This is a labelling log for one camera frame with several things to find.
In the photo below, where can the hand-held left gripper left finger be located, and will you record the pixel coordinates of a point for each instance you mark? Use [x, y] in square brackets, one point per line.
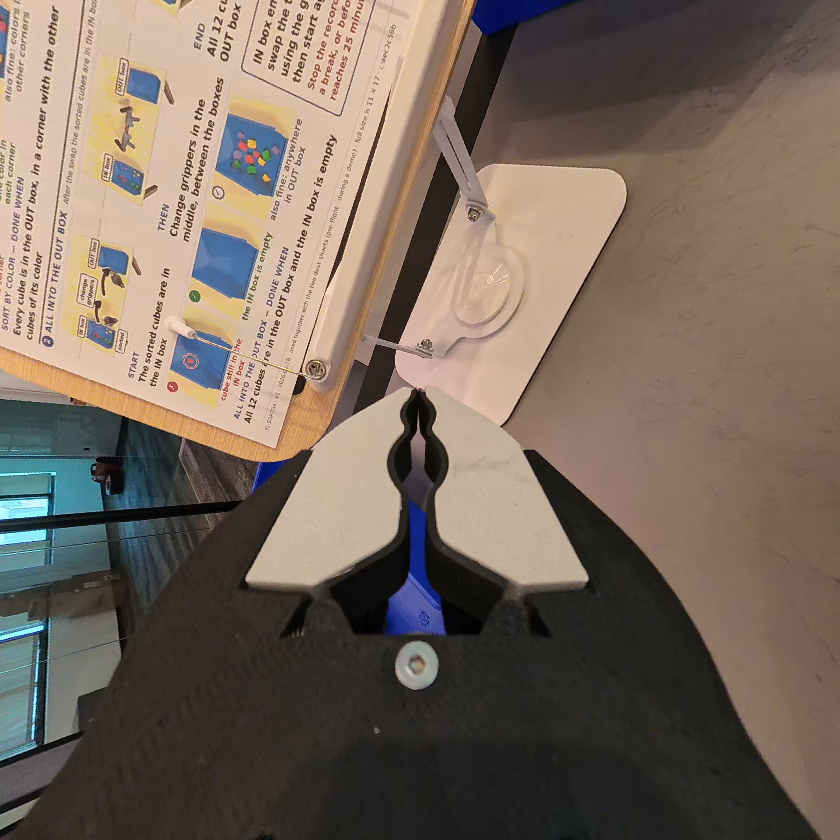
[328, 512]

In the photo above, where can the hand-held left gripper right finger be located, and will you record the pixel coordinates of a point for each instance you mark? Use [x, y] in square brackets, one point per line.
[505, 518]

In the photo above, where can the blue plastic bin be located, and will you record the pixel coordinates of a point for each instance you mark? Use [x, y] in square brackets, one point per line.
[413, 604]
[505, 13]

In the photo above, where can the red bag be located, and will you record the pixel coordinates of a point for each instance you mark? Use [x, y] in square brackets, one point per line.
[108, 474]

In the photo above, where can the black pole stand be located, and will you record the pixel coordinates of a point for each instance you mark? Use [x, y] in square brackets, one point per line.
[98, 518]

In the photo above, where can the instruction sheet on wooden stand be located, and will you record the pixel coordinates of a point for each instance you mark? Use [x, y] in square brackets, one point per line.
[558, 229]

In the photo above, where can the printed instruction sheet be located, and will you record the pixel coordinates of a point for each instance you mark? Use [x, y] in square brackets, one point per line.
[197, 164]

